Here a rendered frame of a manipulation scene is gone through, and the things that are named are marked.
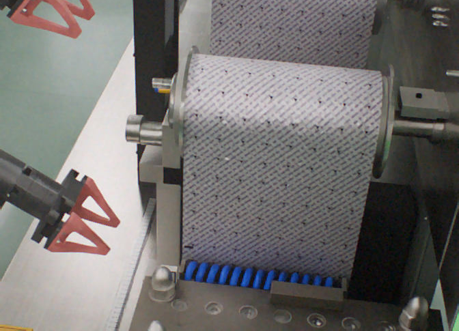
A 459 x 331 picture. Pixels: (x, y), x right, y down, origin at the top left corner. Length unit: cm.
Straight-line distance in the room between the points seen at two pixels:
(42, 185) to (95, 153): 50
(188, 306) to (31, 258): 37
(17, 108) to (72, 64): 50
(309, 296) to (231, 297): 10
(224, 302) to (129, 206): 42
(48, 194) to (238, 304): 29
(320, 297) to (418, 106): 28
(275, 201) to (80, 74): 285
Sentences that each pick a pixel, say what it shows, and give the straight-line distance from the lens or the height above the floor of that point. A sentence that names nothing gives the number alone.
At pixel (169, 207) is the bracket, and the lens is 106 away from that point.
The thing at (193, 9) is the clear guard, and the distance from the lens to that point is 194.
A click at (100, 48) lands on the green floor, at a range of 397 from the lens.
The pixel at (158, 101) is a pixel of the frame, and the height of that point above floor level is 109.
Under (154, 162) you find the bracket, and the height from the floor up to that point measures 114.
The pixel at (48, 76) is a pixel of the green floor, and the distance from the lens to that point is 371.
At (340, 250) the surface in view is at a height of 108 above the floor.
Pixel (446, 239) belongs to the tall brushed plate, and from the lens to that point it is 86.
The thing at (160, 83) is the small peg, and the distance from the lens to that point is 93.
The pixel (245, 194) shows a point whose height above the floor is 116.
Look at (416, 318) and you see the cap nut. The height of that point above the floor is 105.
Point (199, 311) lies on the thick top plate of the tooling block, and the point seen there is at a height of 103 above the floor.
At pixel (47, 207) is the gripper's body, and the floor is 112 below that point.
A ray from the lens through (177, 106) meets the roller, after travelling 88.
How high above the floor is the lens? 172
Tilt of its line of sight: 34 degrees down
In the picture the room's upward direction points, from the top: 3 degrees clockwise
